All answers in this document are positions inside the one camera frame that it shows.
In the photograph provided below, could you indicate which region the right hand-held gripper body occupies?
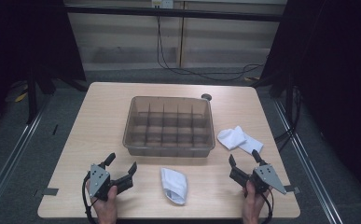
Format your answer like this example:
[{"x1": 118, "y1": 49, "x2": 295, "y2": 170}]
[{"x1": 229, "y1": 163, "x2": 287, "y2": 196}]

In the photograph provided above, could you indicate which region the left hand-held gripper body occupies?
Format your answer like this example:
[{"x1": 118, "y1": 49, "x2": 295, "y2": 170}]
[{"x1": 89, "y1": 163, "x2": 134, "y2": 202}]

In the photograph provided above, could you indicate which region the white sock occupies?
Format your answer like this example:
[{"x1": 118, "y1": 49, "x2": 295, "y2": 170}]
[
  {"x1": 216, "y1": 125, "x2": 265, "y2": 156},
  {"x1": 160, "y1": 167, "x2": 188, "y2": 205}
]

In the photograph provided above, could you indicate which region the clear brown divided storage box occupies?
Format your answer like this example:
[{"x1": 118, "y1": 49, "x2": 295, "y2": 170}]
[{"x1": 122, "y1": 95, "x2": 216, "y2": 158}]

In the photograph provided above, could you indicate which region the person's left hand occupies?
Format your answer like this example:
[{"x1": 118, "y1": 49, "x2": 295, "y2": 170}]
[{"x1": 86, "y1": 180, "x2": 118, "y2": 224}]

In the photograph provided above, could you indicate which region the person's right hand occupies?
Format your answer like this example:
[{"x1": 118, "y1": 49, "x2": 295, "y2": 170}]
[{"x1": 242, "y1": 181, "x2": 272, "y2": 224}]

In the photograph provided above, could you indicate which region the grey tape strip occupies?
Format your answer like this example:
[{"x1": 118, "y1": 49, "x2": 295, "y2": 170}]
[
  {"x1": 42, "y1": 187, "x2": 60, "y2": 197},
  {"x1": 283, "y1": 185, "x2": 301, "y2": 194}
]

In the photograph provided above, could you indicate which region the black metal stand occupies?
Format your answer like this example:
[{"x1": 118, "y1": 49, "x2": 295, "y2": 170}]
[
  {"x1": 270, "y1": 74, "x2": 296, "y2": 125},
  {"x1": 25, "y1": 66, "x2": 58, "y2": 125}
]

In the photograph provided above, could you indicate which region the yellow floor marker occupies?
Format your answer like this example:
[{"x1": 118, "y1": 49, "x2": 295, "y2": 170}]
[{"x1": 14, "y1": 85, "x2": 29, "y2": 103}]

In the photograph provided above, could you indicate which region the dark curtain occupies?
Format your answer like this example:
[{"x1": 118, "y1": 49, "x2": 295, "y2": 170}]
[
  {"x1": 0, "y1": 0, "x2": 88, "y2": 138},
  {"x1": 260, "y1": 0, "x2": 361, "y2": 200}
]

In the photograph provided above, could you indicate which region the black horizontal bar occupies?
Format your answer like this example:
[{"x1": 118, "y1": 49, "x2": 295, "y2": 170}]
[{"x1": 64, "y1": 4, "x2": 284, "y2": 22}]

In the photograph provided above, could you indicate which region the left hand-held gripper cable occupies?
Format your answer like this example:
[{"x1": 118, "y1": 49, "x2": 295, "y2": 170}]
[{"x1": 81, "y1": 173, "x2": 99, "y2": 224}]

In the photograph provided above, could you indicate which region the hand-held gripper cable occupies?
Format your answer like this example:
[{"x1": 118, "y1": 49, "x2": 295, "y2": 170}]
[
  {"x1": 81, "y1": 173, "x2": 99, "y2": 224},
  {"x1": 260, "y1": 189, "x2": 275, "y2": 224}
]

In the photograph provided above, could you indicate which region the right hand-held gripper cable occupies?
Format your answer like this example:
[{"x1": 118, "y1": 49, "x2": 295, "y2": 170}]
[{"x1": 260, "y1": 189, "x2": 275, "y2": 224}]

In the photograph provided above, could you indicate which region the metal floor rail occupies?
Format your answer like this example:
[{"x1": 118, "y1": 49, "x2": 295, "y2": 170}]
[
  {"x1": 272, "y1": 99, "x2": 344, "y2": 224},
  {"x1": 0, "y1": 92, "x2": 50, "y2": 218}
]

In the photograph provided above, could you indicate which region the bundle of black cables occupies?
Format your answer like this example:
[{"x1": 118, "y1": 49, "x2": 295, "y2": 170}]
[{"x1": 274, "y1": 87, "x2": 303, "y2": 153}]

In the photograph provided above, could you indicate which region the black cable on floor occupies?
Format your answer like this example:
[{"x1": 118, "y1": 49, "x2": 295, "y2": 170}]
[{"x1": 156, "y1": 14, "x2": 266, "y2": 83}]

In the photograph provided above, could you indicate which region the white wall outlet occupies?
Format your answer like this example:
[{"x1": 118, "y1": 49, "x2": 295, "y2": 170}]
[{"x1": 150, "y1": 0, "x2": 174, "y2": 9}]

